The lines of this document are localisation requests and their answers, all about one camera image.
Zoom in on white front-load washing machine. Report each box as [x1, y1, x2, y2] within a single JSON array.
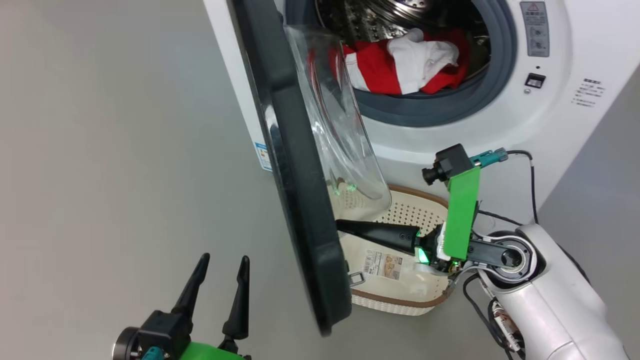
[[202, 0, 640, 226]]

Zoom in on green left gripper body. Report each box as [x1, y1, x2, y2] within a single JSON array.
[[177, 337, 251, 360]]

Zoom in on cream laundry basket brown rim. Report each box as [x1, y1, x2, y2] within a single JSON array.
[[330, 184, 454, 317]]

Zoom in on teal right camera connector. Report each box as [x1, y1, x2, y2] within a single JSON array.
[[470, 148, 509, 168]]

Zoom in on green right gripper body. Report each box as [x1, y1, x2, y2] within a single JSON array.
[[415, 166, 482, 275]]

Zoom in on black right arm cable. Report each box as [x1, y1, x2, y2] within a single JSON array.
[[462, 272, 526, 360]]

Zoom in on paper barcode label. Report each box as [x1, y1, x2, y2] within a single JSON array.
[[362, 250, 405, 281]]

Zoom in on black right camera cable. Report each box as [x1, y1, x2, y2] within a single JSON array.
[[505, 149, 540, 225]]

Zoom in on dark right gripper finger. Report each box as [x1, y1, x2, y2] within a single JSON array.
[[335, 218, 421, 256]]

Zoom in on black washing machine door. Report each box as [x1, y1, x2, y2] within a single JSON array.
[[227, 0, 393, 337]]

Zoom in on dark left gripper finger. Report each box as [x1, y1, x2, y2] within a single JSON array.
[[222, 255, 250, 342], [171, 253, 211, 317]]

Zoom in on printed text label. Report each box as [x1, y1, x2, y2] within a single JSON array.
[[571, 77, 606, 108]]

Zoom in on blue energy label sticker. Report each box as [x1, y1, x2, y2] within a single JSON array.
[[254, 142, 274, 172]]

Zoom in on grey warning label sticker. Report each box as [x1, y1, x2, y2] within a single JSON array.
[[520, 1, 551, 58]]

